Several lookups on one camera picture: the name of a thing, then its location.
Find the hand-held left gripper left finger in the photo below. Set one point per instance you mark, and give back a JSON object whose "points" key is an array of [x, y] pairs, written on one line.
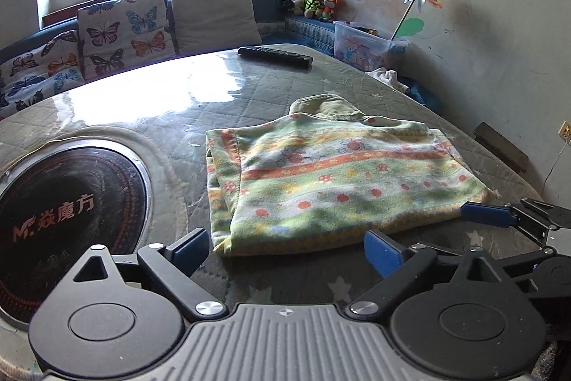
{"points": [[189, 251]]}

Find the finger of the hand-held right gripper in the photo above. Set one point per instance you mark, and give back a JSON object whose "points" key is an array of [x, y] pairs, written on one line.
{"points": [[526, 264], [486, 213]]}

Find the dark blue sofa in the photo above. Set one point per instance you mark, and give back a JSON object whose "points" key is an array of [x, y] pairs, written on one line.
{"points": [[308, 30]]}

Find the clear plastic storage box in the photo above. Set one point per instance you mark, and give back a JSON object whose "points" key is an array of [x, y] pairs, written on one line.
{"points": [[366, 48]]}

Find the brown plush bear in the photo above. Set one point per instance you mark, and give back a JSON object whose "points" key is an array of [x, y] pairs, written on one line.
{"points": [[316, 4]]}

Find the black remote control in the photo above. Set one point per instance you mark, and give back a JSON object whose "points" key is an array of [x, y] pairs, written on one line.
{"points": [[276, 56]]}

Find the floral green orange garment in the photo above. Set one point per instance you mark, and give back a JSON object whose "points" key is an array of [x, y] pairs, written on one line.
{"points": [[334, 175]]}

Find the plain grey cushion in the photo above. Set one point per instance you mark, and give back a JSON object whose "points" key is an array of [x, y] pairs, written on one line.
{"points": [[214, 19]]}

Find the dark wooden board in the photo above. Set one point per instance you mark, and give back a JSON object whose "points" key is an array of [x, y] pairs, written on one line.
{"points": [[499, 144]]}

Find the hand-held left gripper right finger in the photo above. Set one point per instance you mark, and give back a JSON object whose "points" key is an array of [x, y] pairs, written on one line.
{"points": [[383, 254]]}

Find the black round induction cooktop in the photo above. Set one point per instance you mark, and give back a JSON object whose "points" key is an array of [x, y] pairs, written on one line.
{"points": [[67, 207]]}

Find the orange plush fox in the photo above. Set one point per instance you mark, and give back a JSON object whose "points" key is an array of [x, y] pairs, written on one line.
{"points": [[331, 4]]}

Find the grey quilted star table cover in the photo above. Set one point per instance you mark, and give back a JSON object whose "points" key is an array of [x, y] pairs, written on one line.
{"points": [[178, 117]]}

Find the white crumpled cloth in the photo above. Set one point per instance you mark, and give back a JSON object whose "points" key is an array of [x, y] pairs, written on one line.
{"points": [[386, 78]]}

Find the wall socket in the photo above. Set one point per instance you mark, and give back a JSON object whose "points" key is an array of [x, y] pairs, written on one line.
{"points": [[565, 132]]}

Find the long butterfly print cushion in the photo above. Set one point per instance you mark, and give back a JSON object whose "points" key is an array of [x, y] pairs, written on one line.
{"points": [[40, 73]]}

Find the large butterfly print cushion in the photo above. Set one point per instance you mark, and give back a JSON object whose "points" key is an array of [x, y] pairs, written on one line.
{"points": [[125, 33]]}

